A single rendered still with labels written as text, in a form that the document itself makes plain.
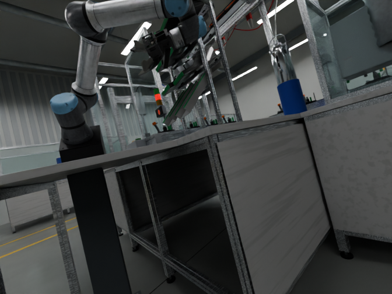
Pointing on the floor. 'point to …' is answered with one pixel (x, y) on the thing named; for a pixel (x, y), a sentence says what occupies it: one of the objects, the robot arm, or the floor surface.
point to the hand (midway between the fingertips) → (134, 63)
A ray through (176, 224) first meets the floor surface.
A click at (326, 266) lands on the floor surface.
